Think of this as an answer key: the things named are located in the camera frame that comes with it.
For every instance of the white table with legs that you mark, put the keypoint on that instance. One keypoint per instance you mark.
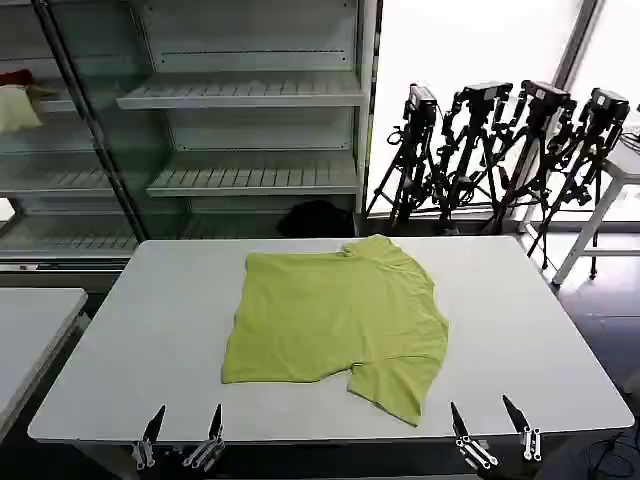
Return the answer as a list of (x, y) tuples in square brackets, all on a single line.
[(620, 162)]

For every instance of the black bag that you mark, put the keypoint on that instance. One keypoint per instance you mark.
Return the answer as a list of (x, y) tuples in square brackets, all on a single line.
[(315, 217)]

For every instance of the white metal shelf unit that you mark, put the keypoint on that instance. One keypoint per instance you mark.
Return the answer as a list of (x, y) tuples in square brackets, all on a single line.
[(250, 95)]

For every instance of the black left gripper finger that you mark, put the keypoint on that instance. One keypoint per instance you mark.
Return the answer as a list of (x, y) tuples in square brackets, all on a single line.
[(214, 428), (152, 429)]

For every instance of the red cloth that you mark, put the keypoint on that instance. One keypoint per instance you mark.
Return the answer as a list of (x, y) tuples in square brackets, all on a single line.
[(15, 78)]

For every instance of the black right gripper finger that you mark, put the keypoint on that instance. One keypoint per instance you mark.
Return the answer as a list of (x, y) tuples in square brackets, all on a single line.
[(458, 425), (516, 416)]

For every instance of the glass door shelf cabinet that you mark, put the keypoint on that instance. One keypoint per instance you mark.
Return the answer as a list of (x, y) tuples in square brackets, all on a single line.
[(60, 165)]

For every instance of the black tripod with camera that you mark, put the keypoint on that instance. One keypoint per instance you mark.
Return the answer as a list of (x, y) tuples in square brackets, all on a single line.
[(542, 95), (607, 105), (422, 107), (480, 100)]

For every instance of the lime green t-shirt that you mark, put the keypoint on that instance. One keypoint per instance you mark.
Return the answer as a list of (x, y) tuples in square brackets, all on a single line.
[(330, 320)]

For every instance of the grey side table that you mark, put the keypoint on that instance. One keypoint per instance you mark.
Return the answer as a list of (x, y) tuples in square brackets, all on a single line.
[(30, 320)]

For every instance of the cream cloth bundle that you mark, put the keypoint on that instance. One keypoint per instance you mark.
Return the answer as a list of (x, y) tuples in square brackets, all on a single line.
[(17, 107)]

